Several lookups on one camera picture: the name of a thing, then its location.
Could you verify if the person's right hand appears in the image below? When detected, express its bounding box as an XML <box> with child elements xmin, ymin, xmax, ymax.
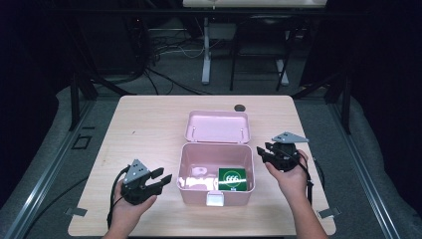
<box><xmin>264</xmin><ymin>148</ymin><xmax>310</xmax><ymax>202</ymax></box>

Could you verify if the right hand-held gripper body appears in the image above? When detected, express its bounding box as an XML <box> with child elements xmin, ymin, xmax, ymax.
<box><xmin>265</xmin><ymin>131</ymin><xmax>310</xmax><ymax>173</ymax></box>

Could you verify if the white item in box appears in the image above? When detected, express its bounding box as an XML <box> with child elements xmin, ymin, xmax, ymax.
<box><xmin>178</xmin><ymin>164</ymin><xmax>220</xmax><ymax>191</ymax></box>

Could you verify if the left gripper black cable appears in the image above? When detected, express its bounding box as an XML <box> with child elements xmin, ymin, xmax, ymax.
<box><xmin>105</xmin><ymin>164</ymin><xmax>131</xmax><ymax>230</ymax></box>

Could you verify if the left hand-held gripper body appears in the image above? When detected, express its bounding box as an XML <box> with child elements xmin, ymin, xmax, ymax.
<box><xmin>119</xmin><ymin>158</ymin><xmax>164</xmax><ymax>206</ymax></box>

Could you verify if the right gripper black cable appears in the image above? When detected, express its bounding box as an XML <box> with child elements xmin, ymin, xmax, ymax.
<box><xmin>280</xmin><ymin>147</ymin><xmax>326</xmax><ymax>205</ymax></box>

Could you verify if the green packet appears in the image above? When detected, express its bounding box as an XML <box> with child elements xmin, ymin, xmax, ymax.
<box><xmin>217</xmin><ymin>166</ymin><xmax>249</xmax><ymax>192</ymax></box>

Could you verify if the white desk leg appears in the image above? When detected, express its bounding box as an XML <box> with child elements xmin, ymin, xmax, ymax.
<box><xmin>200</xmin><ymin>16</ymin><xmax>213</xmax><ymax>86</ymax></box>

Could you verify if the black metal frame stand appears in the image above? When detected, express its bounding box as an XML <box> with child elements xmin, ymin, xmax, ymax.
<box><xmin>292</xmin><ymin>59</ymin><xmax>353</xmax><ymax>135</ymax></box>
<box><xmin>65</xmin><ymin>19</ymin><xmax>137</xmax><ymax>131</ymax></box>

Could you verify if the pink plastic box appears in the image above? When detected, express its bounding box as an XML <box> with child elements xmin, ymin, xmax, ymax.
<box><xmin>175</xmin><ymin>110</ymin><xmax>256</xmax><ymax>207</ymax></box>

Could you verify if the aluminium rail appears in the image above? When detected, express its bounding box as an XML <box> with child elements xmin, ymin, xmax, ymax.
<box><xmin>327</xmin><ymin>99</ymin><xmax>402</xmax><ymax>239</ymax></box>
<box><xmin>2</xmin><ymin>99</ymin><xmax>98</xmax><ymax>239</ymax></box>

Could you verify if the grey tape strip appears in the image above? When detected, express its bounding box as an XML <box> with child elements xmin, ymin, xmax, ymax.
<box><xmin>65</xmin><ymin>206</ymin><xmax>89</xmax><ymax>217</ymax></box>
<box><xmin>316</xmin><ymin>206</ymin><xmax>342</xmax><ymax>219</ymax></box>

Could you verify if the person's left hand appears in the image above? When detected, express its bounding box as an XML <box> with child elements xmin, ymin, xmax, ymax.
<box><xmin>110</xmin><ymin>190</ymin><xmax>158</xmax><ymax>235</ymax></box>

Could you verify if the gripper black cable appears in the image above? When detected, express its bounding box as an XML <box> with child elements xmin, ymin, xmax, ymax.
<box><xmin>105</xmin><ymin>164</ymin><xmax>131</xmax><ymax>230</ymax></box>
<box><xmin>280</xmin><ymin>147</ymin><xmax>326</xmax><ymax>205</ymax></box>

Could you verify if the black chair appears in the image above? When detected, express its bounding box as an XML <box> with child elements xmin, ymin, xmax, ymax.
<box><xmin>229</xmin><ymin>14</ymin><xmax>300</xmax><ymax>93</ymax></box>

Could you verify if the bundle of floor cables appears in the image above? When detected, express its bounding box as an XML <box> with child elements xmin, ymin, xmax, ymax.
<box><xmin>132</xmin><ymin>19</ymin><xmax>220</xmax><ymax>97</ymax></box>

